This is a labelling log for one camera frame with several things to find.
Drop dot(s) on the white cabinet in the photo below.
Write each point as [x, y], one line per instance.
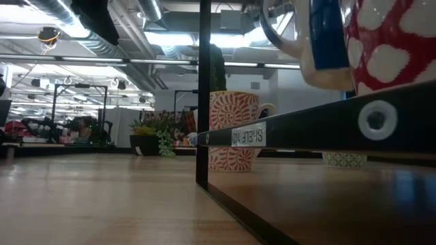
[122, 127]

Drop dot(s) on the black stand frame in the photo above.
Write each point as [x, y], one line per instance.
[175, 100]

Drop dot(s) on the black plant pot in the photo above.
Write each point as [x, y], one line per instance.
[146, 146]

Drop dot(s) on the yellow green plant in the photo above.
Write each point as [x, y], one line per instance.
[144, 131]

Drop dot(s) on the white shelf label sticker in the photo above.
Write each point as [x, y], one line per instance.
[248, 134]

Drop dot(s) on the person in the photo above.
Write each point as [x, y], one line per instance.
[82, 129]

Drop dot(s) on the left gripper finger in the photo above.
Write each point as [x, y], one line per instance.
[97, 17]

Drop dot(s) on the black background robot arm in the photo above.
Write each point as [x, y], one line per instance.
[41, 127]

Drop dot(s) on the long ceiling light rail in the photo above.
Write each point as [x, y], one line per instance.
[160, 61]

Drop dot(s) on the white blue patterned cup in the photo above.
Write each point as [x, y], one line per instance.
[192, 139]

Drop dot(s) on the dark monitor screen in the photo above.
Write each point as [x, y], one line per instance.
[4, 114]

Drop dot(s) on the green cactus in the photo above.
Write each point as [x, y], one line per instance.
[218, 71]

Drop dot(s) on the black orange ceiling reel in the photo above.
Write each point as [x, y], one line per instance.
[48, 35]

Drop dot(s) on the orange floral patterned mug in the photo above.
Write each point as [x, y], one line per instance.
[231, 109]

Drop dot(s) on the silver ceiling duct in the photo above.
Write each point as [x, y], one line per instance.
[150, 8]

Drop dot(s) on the black frame wooden shelf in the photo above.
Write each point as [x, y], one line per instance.
[306, 132]

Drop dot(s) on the white washer black screw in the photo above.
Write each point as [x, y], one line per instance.
[376, 119]

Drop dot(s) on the green trailing plant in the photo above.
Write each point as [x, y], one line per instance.
[166, 144]

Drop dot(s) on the black robot station frame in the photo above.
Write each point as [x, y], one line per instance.
[53, 109]

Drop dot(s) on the red white patterned mug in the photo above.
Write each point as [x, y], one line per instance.
[385, 34]

